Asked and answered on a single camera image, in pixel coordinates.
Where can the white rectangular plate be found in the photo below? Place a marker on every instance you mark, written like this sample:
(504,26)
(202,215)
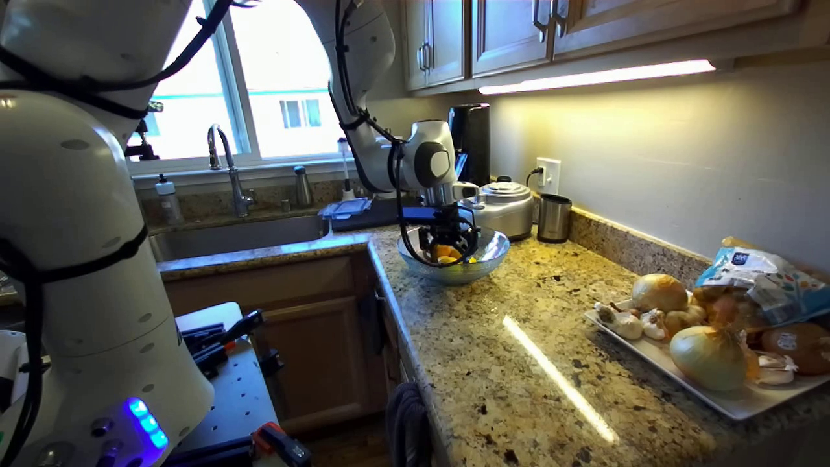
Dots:
(744,403)

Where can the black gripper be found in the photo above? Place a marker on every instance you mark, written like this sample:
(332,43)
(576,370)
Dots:
(450,227)

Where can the dark hanging towel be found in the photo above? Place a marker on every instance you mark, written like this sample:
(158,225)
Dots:
(407,430)

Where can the yellow onion left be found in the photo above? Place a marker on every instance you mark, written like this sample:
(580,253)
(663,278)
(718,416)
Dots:
(660,292)

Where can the right wooden cabinet door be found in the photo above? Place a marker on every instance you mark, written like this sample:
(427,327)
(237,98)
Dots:
(583,26)

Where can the silver rice cooker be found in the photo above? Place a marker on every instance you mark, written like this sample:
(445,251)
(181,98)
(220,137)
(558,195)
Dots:
(508,209)

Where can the black soda maker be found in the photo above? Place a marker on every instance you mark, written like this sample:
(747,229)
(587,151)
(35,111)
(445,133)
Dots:
(469,131)

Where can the yellow onion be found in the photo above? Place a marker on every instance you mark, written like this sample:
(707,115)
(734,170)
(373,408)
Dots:
(708,357)
(660,292)

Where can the clear glass bowl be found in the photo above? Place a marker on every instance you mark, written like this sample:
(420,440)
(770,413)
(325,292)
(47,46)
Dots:
(450,268)

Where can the red yellow apple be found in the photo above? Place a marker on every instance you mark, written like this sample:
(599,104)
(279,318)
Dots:
(447,255)

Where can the wooden cabinet door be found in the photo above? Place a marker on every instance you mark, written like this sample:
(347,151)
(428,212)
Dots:
(508,35)
(583,26)
(437,43)

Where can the yellow onion right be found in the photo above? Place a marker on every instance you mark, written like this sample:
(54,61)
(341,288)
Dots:
(708,357)

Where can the steel cup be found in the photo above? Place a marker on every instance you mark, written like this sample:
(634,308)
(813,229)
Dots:
(554,220)

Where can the window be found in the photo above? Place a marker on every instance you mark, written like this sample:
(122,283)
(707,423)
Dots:
(259,80)

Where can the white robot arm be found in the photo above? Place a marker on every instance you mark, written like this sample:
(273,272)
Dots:
(420,170)

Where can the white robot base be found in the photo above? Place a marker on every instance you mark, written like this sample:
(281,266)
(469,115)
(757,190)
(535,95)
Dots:
(109,379)

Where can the chrome sink faucet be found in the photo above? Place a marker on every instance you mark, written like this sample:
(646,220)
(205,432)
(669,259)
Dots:
(220,159)

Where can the blue white food bag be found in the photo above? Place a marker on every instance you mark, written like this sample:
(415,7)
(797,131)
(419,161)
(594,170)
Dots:
(781,292)

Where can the soap dispenser bottle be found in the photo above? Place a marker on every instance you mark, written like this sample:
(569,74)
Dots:
(168,200)

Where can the white wall outlet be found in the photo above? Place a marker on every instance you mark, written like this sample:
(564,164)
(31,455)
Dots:
(548,174)

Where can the under cabinet light strip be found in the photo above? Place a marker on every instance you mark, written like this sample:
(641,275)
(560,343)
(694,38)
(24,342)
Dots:
(604,77)

